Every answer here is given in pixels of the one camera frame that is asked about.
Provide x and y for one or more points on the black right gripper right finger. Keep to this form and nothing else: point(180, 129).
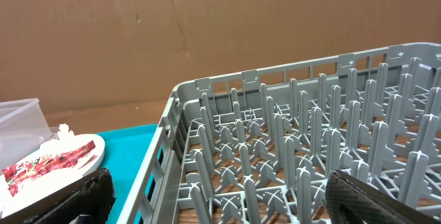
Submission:
point(349, 200)

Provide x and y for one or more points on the large white plate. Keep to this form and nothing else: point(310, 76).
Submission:
point(53, 181)

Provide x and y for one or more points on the grey dishwasher rack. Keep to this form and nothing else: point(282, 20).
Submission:
point(258, 145)

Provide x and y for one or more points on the white tissue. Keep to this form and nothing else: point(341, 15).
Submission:
point(62, 138)

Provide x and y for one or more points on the teal plastic tray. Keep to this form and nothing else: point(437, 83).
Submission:
point(124, 152)

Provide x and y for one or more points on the clear plastic waste bin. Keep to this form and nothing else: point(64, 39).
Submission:
point(23, 129)

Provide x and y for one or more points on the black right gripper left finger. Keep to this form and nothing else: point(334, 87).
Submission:
point(91, 203)

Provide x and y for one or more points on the red snack wrapper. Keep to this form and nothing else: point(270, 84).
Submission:
point(19, 174)

